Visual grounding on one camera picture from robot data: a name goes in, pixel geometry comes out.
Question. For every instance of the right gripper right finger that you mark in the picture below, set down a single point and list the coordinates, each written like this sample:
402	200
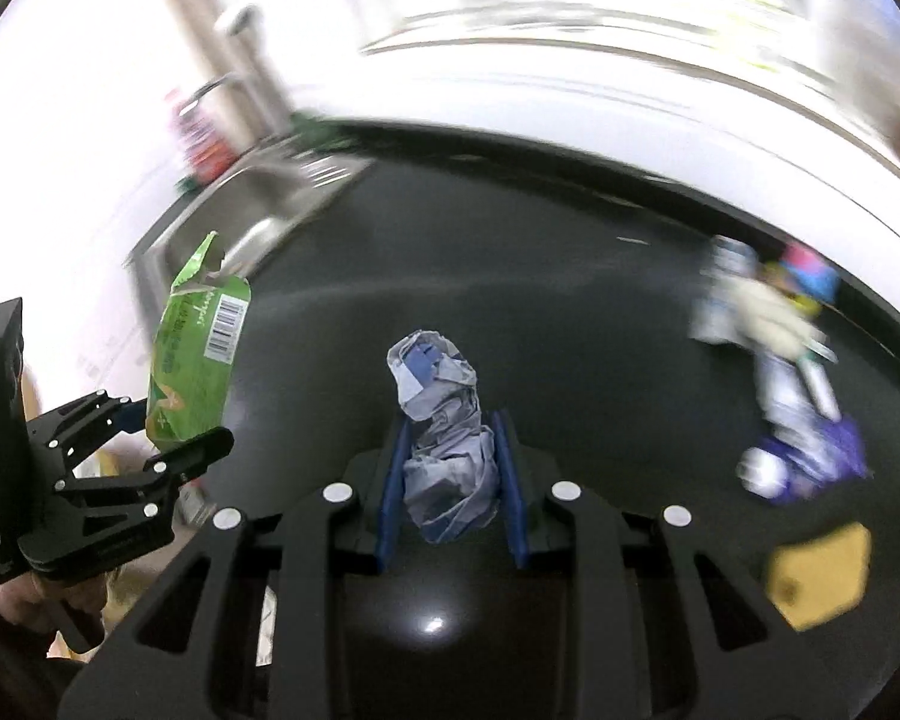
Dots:
658	623

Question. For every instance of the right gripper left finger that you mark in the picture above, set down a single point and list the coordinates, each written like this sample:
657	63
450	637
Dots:
246	621

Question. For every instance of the yellow sponge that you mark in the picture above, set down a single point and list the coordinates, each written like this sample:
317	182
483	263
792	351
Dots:
814	582

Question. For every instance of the purple toothpaste tube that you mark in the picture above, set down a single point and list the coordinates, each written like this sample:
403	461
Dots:
803	453

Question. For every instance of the blue white paper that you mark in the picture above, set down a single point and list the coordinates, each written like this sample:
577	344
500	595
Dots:
451	478

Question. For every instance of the green snack bag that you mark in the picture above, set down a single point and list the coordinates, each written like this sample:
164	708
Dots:
194	348

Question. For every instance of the person's left hand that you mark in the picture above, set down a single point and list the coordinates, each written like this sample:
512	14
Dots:
27	600

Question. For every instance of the stainless steel sink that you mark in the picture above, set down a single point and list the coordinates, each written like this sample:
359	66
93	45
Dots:
251	210

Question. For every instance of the pink blue small block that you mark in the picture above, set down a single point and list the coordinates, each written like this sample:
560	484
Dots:
814	276

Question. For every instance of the silver patterned can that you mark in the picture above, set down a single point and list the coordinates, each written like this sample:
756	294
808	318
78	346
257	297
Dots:
715	319

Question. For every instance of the red pink dish bottle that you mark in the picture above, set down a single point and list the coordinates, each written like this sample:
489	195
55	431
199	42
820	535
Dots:
209	153

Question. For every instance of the chrome faucet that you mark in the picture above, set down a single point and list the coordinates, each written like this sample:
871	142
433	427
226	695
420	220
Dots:
228	107

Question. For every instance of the green cloth by faucet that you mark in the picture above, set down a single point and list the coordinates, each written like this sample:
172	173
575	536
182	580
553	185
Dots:
310	131

